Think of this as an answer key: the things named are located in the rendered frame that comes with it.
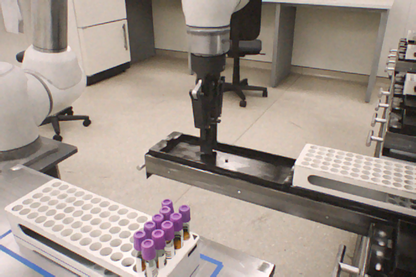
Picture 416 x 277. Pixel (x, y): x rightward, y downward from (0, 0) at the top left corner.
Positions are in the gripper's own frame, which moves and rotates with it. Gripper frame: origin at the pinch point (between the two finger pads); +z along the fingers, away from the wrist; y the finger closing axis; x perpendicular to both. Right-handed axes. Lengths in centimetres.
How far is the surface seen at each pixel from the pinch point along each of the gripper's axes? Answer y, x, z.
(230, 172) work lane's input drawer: -7.5, -9.2, 2.8
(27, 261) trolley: -45.1, 7.1, 2.1
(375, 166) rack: 0.2, -36.7, -2.0
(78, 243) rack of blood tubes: -43.0, -2.9, -4.1
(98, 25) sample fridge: 221, 247, 23
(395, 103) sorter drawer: 53, -39, 2
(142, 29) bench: 319, 265, 44
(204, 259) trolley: -32.5, -16.3, 2.1
